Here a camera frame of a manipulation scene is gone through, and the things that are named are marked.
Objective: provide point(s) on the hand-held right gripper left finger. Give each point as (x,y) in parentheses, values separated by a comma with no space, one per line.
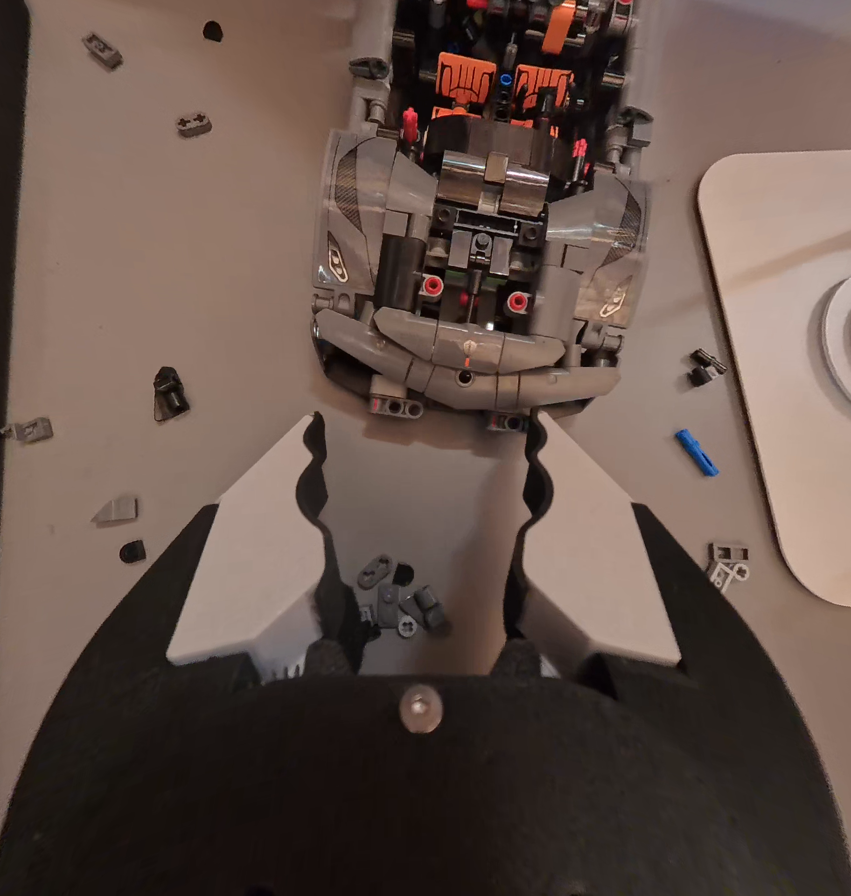
(250,574)

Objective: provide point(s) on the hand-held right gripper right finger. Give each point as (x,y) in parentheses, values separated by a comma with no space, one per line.
(593,574)

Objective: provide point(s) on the grey lego car model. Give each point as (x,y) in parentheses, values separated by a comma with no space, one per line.
(467,350)

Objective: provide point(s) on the small black lego piece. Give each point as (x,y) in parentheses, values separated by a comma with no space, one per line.
(213,31)
(705,367)
(133,551)

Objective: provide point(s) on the group of small grey lego pieces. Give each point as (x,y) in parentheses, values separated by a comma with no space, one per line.
(387,602)

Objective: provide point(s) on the small grey lego slope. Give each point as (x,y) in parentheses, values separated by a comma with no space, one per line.
(117,511)

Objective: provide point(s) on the blue lego axle pin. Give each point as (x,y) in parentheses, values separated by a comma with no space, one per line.
(696,451)

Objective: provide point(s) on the grey lego clip piece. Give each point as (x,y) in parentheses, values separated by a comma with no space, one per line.
(429,609)

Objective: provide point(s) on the black lego wedge piece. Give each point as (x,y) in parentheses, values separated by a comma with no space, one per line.
(168,395)

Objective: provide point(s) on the white rounded base plate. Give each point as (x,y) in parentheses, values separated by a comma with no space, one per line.
(768,280)

